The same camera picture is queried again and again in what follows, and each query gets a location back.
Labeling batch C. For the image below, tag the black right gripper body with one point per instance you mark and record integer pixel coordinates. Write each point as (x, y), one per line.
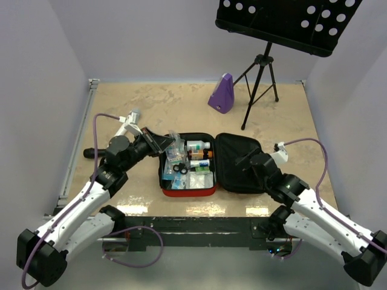
(267, 183)

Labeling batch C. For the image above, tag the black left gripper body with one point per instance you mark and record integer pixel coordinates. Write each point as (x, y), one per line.
(141, 148)

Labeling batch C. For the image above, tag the beige bandage pack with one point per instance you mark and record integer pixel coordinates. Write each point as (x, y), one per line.
(176, 151)

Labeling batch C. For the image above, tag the blue clear plastic pouch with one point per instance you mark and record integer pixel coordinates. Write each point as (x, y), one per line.
(167, 175)

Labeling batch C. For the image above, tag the black handled scissors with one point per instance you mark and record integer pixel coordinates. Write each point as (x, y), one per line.
(180, 168)

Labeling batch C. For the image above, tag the small orange brown bottle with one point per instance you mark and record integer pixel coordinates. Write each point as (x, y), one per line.
(200, 154)

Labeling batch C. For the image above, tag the white green medicine bottle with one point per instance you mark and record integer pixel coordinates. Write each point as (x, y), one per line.
(198, 145)

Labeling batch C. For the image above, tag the red black medicine kit case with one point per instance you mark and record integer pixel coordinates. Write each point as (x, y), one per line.
(226, 148)

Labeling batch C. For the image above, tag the blue wipe sachets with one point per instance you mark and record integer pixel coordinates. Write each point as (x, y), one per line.
(180, 182)

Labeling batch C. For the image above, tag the small white blue tube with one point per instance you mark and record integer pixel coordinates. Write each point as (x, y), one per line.
(199, 163)

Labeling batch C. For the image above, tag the green small box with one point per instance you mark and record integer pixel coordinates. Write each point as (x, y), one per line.
(202, 170)

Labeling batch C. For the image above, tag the white gauze packet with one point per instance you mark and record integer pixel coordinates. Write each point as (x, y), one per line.
(200, 181)

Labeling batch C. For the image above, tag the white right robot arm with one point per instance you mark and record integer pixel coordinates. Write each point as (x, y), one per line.
(302, 214)

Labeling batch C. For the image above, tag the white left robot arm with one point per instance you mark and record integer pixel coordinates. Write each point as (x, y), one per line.
(44, 253)

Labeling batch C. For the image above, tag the white microphone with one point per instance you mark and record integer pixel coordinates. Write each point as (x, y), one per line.
(127, 124)

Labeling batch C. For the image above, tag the black microphone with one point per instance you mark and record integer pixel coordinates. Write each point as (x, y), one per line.
(89, 153)

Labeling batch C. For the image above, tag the purple metronome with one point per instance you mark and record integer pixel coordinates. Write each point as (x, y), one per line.
(222, 98)

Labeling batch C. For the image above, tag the black music stand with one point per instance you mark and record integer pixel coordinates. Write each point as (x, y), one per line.
(312, 27)

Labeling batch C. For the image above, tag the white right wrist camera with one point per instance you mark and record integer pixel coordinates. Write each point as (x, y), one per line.
(280, 154)

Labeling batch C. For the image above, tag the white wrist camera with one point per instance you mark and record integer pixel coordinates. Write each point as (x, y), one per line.
(280, 154)
(133, 122)

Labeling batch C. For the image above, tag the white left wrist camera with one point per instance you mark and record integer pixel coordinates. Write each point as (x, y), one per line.
(133, 122)

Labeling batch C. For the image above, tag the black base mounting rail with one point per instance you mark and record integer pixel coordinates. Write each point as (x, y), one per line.
(215, 232)

